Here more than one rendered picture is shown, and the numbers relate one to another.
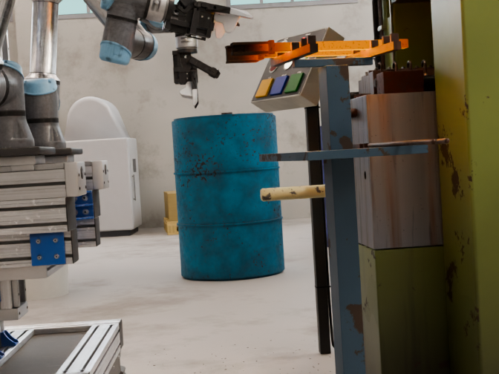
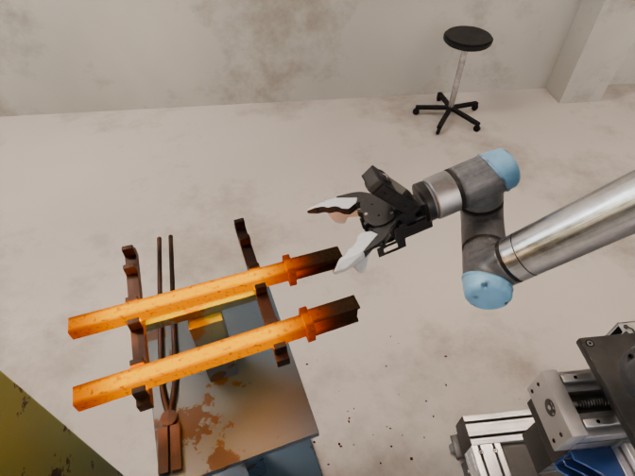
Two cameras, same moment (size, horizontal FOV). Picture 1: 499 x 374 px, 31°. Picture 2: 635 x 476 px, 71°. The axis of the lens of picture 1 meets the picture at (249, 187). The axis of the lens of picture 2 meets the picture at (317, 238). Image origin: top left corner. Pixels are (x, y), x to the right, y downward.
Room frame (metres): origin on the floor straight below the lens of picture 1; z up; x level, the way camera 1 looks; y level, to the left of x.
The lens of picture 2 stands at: (2.74, -0.06, 1.65)
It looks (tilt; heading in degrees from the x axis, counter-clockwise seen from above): 48 degrees down; 176
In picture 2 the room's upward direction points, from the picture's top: straight up
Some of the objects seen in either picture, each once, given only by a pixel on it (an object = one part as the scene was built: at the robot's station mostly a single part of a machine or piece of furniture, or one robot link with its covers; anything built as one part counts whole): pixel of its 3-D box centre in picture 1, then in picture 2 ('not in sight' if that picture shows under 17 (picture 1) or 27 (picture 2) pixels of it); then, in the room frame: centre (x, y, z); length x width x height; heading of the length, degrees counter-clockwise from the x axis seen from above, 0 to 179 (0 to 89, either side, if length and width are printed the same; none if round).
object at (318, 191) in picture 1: (323, 191); not in sight; (3.19, -0.26, 0.62); 0.44 x 0.05 x 0.05; 96
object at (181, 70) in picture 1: (186, 67); not in sight; (3.13, 0.19, 1.07); 0.09 x 0.08 x 0.12; 92
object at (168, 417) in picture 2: (393, 144); (166, 331); (2.21, -0.36, 0.77); 0.60 x 0.04 x 0.01; 10
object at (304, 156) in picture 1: (338, 153); (222, 367); (2.30, -0.23, 0.75); 0.40 x 0.30 x 0.02; 15
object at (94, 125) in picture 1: (100, 166); not in sight; (9.50, 1.54, 0.72); 0.73 x 0.65 x 1.44; 92
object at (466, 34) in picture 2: not in sight; (456, 77); (0.20, 1.00, 0.27); 0.46 x 0.44 x 0.55; 93
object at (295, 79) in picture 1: (295, 83); not in sight; (3.25, -0.18, 1.01); 0.07 x 0.05 x 0.07; 31
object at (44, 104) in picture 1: (38, 98); not in sight; (2.92, 0.66, 0.98); 0.13 x 0.12 x 0.14; 9
